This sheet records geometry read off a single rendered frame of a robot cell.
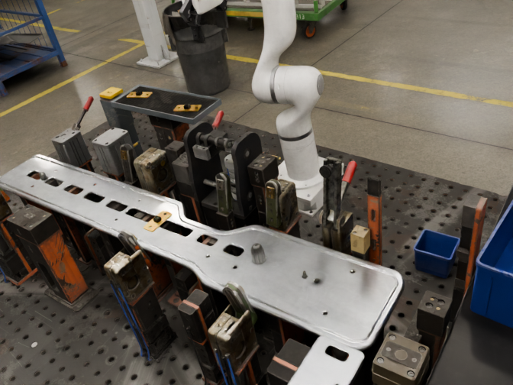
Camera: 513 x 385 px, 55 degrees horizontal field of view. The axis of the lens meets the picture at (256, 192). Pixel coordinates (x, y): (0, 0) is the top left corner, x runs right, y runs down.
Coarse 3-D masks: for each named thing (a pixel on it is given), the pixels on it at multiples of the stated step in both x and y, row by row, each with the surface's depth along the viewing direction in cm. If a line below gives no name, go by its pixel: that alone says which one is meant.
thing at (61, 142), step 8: (56, 136) 174; (64, 136) 174; (72, 136) 173; (80, 136) 175; (56, 144) 172; (64, 144) 171; (72, 144) 173; (80, 144) 176; (56, 152) 176; (64, 152) 173; (72, 152) 174; (80, 152) 177; (88, 152) 180; (64, 160) 176; (72, 160) 175; (80, 160) 178; (88, 160) 181; (88, 168) 182
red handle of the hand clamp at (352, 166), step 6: (354, 162) 119; (348, 168) 119; (354, 168) 118; (348, 174) 118; (342, 180) 118; (348, 180) 118; (342, 186) 118; (342, 192) 117; (342, 198) 117; (330, 216) 116
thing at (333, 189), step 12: (324, 168) 107; (336, 168) 108; (324, 180) 112; (336, 180) 110; (324, 192) 113; (336, 192) 111; (324, 204) 115; (336, 204) 113; (324, 216) 116; (336, 216) 114; (336, 228) 116
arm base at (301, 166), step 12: (312, 132) 169; (288, 144) 168; (300, 144) 167; (312, 144) 171; (288, 156) 172; (300, 156) 170; (312, 156) 172; (288, 168) 177; (300, 168) 174; (312, 168) 175; (300, 180) 177; (312, 180) 176
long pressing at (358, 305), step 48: (48, 192) 157; (96, 192) 153; (144, 192) 148; (144, 240) 131; (192, 240) 128; (240, 240) 125; (288, 240) 122; (288, 288) 110; (336, 288) 108; (384, 288) 106; (336, 336) 99
